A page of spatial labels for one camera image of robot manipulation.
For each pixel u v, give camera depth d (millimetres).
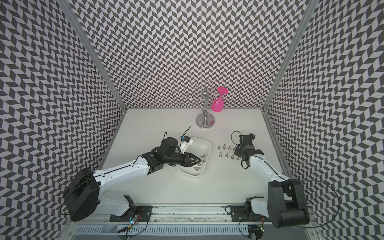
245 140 690
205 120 1098
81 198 410
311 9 678
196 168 873
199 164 719
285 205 408
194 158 739
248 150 643
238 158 912
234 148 963
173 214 740
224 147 963
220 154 935
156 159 622
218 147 963
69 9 724
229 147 963
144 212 725
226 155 935
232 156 934
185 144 727
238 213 734
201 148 943
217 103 935
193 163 708
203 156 914
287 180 441
